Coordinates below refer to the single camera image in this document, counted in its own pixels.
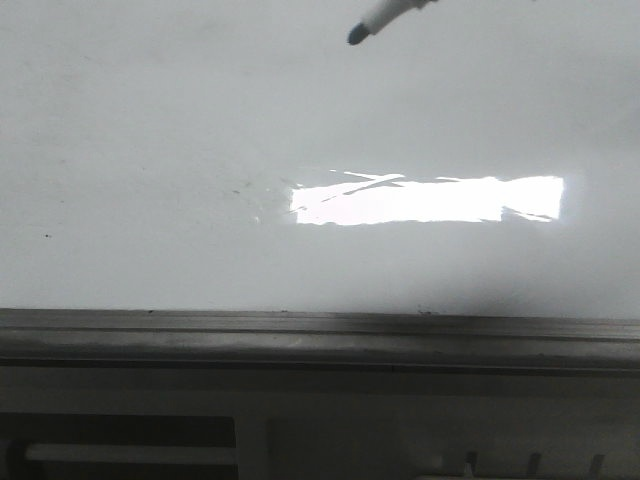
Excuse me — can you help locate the white black whiteboard marker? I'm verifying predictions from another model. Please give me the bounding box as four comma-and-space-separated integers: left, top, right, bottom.
347, 0, 437, 46

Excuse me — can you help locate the white whiteboard with aluminium frame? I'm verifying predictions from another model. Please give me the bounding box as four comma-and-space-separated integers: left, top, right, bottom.
1, 1, 639, 369

